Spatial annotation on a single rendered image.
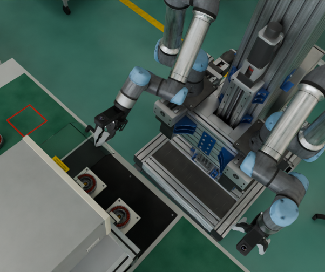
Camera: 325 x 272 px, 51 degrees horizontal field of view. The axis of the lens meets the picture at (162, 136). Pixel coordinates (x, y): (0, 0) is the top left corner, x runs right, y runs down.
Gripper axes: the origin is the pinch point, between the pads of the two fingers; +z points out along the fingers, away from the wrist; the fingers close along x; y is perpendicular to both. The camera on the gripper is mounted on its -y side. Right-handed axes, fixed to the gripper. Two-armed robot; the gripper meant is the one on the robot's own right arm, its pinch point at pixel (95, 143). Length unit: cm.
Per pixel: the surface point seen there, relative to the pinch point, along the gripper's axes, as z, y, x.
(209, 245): 24, 44, -60
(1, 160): 13.2, -29.4, 13.3
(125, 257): 21.7, -8.5, -38.6
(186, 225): 24, 44, -45
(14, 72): 27, 41, 92
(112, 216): 31.6, 15.8, -18.7
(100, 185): 33.3, 28.8, 0.0
